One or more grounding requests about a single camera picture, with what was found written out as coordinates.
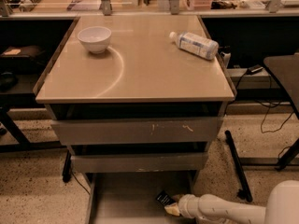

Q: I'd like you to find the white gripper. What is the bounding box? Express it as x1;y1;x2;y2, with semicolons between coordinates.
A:
164;194;199;218

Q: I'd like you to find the dark blue rxbar wrapper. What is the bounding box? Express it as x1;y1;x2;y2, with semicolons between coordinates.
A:
155;190;176;206

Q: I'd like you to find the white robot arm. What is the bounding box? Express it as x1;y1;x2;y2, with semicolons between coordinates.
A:
164;180;299;224

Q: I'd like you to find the open grey bottom drawer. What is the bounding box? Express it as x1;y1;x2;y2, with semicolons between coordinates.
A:
85;171;197;224

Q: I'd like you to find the grey top drawer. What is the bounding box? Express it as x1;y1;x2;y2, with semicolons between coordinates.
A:
51;117;222;146

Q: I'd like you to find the grey middle drawer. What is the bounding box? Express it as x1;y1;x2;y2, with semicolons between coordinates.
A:
71;152;207;173

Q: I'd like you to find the grey drawer cabinet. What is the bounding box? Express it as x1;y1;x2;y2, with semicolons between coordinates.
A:
32;14;237;185

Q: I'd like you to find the black table leg base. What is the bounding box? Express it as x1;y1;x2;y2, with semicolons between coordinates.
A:
224;130;253;203

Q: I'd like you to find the black power adapter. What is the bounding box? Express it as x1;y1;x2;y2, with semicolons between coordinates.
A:
246;64;263;75

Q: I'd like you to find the clear plastic water bottle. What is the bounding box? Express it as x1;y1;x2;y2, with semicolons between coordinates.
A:
169;32;219;61

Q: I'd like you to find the white ceramic bowl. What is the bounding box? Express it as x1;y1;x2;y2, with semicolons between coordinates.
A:
77;26;112;54

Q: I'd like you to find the black floor cable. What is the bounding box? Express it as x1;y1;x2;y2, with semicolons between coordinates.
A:
255;100;297;134

